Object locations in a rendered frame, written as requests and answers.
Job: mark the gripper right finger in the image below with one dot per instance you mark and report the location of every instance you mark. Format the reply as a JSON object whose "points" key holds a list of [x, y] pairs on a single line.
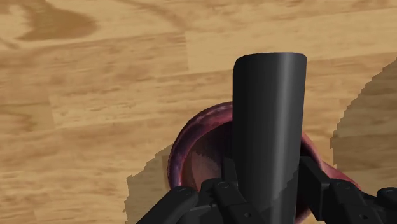
{"points": [[328, 192]]}

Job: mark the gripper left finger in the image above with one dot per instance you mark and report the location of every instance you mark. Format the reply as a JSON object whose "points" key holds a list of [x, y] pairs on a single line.
{"points": [[217, 198]]}

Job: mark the dark red bowl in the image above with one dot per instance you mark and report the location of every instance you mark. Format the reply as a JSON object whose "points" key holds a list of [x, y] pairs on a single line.
{"points": [[192, 145]]}

